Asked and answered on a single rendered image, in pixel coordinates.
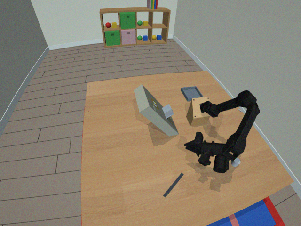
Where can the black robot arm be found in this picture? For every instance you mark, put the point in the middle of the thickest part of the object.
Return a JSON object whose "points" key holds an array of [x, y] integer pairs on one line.
{"points": [[237, 141]]}

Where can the dark grey flat bar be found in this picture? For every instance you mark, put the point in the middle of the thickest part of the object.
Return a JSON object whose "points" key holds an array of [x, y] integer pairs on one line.
{"points": [[171, 187]]}

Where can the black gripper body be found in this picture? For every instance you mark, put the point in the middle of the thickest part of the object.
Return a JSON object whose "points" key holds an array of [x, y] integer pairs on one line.
{"points": [[200, 144]]}

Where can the grey service panel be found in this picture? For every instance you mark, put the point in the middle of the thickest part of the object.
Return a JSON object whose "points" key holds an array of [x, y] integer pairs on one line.
{"points": [[155, 114]]}

